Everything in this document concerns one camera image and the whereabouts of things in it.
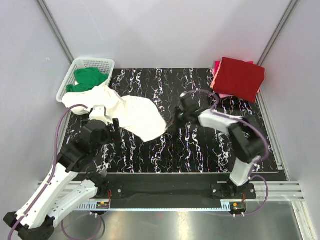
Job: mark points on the folded red t shirt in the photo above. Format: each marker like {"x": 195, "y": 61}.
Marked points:
{"x": 240, "y": 78}

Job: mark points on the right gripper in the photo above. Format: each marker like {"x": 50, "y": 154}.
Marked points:
{"x": 172, "y": 122}

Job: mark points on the right aluminium frame post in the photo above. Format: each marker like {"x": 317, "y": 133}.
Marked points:
{"x": 277, "y": 31}

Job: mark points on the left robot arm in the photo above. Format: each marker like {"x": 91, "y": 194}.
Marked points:
{"x": 39, "y": 217}

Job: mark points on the aluminium frame post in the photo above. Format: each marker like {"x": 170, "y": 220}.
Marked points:
{"x": 277, "y": 31}
{"x": 45, "y": 10}

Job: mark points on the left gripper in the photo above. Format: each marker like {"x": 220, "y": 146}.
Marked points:
{"x": 117, "y": 132}

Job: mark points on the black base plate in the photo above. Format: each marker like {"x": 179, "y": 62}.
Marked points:
{"x": 180, "y": 188}

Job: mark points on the white plastic basket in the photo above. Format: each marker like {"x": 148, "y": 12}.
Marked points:
{"x": 103, "y": 64}

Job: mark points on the green t shirt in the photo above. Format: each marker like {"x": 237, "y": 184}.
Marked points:
{"x": 87, "y": 79}

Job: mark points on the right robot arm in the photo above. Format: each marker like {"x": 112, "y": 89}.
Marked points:
{"x": 249, "y": 144}

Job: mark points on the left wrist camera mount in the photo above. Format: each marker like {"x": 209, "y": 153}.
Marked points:
{"x": 98, "y": 113}

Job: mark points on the slotted cable duct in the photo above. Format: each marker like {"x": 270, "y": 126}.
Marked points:
{"x": 103, "y": 206}

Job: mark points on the folded pink t shirt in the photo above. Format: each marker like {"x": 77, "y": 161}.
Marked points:
{"x": 215, "y": 75}

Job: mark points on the white t shirt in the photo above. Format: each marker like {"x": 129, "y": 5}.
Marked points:
{"x": 137, "y": 115}

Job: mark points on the left aluminium frame post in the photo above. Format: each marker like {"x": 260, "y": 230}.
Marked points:
{"x": 45, "y": 10}

